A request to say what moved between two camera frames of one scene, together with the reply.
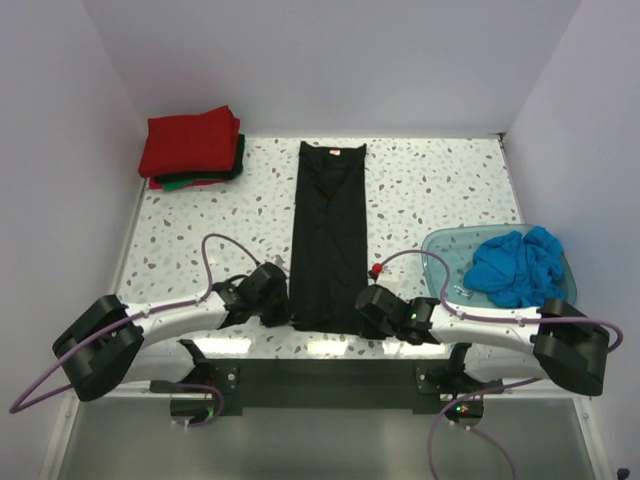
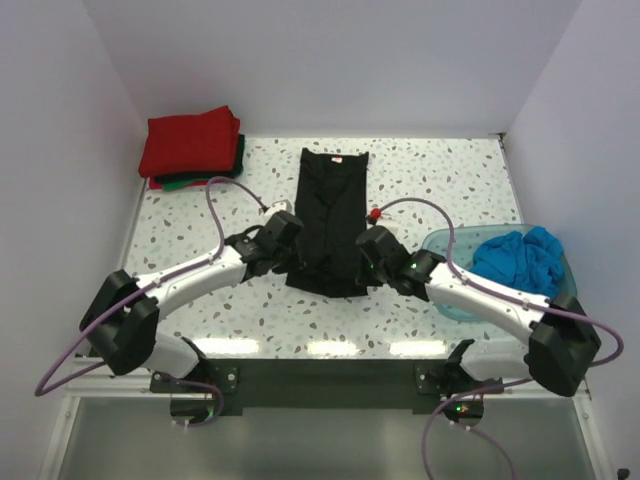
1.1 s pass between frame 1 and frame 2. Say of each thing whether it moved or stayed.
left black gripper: moved
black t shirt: moved
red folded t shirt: stayed
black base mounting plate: stayed
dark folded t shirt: stayed
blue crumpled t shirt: stayed
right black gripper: moved
